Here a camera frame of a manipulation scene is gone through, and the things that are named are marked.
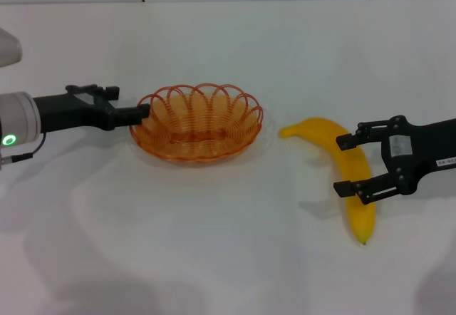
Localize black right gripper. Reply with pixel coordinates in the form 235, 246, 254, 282
333, 115, 456, 206

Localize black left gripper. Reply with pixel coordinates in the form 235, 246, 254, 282
32, 83, 152, 135

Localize yellow banana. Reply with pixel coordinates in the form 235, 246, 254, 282
279, 116, 377, 247

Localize orange woven plastic basket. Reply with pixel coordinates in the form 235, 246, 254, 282
129, 83, 265, 166

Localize left arm cable with plug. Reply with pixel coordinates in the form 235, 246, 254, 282
0, 133, 47, 165

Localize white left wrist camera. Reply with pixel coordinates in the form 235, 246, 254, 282
0, 28, 24, 68

